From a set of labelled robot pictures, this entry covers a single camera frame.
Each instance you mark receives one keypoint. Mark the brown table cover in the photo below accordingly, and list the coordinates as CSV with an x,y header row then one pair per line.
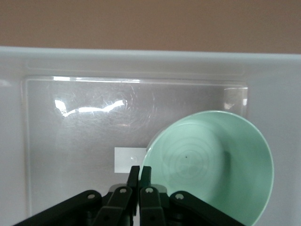
x,y
150,23

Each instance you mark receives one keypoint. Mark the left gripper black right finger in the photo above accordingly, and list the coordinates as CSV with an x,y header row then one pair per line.
x,y
152,207

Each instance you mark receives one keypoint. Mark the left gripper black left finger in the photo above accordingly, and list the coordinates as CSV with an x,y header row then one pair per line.
x,y
117,204

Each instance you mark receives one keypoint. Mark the clear plastic box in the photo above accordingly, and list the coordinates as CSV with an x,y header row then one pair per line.
x,y
82,141

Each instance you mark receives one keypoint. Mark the mint green bowl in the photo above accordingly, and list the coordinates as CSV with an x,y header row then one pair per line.
x,y
211,160

